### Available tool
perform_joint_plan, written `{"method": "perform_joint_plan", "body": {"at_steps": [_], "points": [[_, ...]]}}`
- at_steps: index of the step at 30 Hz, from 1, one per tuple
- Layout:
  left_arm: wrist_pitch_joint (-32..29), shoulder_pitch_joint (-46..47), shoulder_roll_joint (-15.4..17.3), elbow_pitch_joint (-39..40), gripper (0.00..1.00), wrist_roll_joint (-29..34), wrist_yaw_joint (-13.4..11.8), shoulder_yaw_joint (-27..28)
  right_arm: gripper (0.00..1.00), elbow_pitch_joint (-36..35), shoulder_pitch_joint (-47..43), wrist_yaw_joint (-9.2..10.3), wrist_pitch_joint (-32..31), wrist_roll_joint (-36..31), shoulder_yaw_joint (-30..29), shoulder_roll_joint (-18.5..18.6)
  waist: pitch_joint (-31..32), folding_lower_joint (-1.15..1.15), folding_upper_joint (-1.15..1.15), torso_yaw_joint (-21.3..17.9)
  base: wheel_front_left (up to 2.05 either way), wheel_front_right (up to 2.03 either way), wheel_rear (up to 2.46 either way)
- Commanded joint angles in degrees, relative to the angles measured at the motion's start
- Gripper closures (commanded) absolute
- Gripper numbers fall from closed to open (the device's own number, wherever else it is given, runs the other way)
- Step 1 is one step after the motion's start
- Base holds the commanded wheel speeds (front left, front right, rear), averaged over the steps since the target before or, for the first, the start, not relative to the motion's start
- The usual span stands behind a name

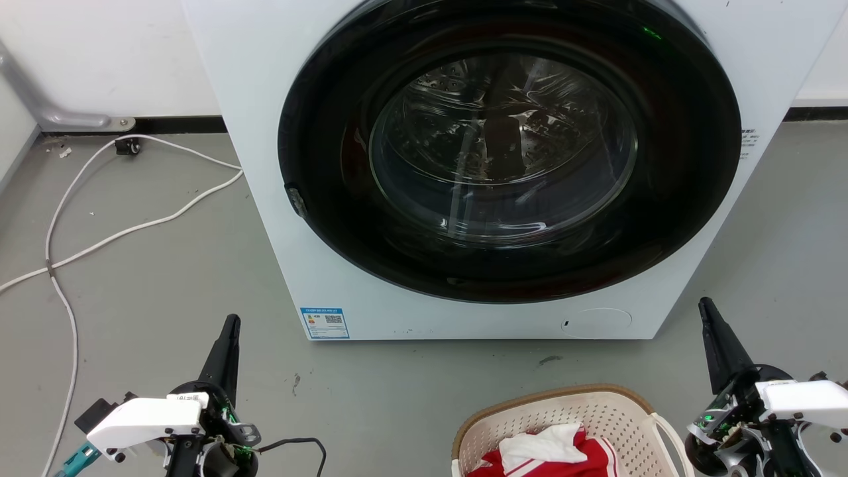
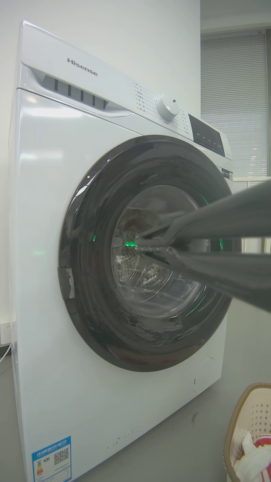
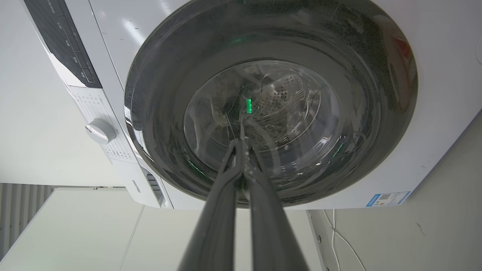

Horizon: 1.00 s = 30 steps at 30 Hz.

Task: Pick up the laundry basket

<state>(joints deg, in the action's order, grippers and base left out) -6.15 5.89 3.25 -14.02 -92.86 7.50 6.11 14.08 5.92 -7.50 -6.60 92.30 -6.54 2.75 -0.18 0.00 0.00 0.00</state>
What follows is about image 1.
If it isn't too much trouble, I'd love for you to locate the thin black left gripper cable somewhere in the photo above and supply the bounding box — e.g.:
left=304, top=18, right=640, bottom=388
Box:
left=255, top=437, right=328, bottom=477

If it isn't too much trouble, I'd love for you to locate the round white filter cover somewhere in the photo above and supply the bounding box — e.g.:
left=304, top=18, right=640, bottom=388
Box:
left=560, top=307, right=633, bottom=339

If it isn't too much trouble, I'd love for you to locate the teal cable connector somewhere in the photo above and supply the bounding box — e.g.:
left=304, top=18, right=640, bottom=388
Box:
left=56, top=443, right=101, bottom=477

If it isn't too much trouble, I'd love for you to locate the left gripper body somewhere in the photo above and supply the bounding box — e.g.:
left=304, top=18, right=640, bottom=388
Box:
left=164, top=380, right=262, bottom=477

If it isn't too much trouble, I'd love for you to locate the red and white garment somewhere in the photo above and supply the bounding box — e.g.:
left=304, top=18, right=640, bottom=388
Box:
left=466, top=423, right=621, bottom=477

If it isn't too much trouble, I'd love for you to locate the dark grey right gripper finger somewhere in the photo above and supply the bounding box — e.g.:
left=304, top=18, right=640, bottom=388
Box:
left=698, top=297, right=757, bottom=396

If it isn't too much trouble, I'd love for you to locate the blue energy label sticker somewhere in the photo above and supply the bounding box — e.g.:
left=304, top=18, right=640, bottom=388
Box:
left=299, top=307, right=350, bottom=341

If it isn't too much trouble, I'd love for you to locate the grey wall pipe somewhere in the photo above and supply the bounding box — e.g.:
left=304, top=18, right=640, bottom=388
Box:
left=0, top=41, right=136, bottom=133

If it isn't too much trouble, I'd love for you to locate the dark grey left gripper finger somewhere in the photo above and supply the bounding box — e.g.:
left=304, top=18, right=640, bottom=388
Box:
left=198, top=314, right=241, bottom=407

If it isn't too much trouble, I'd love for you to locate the white power cable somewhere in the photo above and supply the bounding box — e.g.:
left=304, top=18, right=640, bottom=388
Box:
left=0, top=170, right=244, bottom=294

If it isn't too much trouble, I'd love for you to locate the cream perforated laundry basket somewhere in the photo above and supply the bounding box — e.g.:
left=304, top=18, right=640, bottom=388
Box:
left=452, top=384, right=696, bottom=477

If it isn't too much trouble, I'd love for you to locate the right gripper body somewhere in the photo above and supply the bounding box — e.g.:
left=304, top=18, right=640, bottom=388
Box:
left=684, top=364, right=808, bottom=477

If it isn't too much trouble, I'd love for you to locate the long white looping floor cable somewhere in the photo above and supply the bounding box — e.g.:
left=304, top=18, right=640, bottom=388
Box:
left=41, top=134, right=243, bottom=477

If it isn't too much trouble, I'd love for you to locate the white front-load washing machine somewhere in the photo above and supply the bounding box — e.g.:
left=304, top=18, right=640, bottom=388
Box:
left=180, top=0, right=848, bottom=342

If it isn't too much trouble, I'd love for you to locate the black round washing machine door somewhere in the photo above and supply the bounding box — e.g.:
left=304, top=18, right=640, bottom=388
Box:
left=278, top=0, right=743, bottom=304

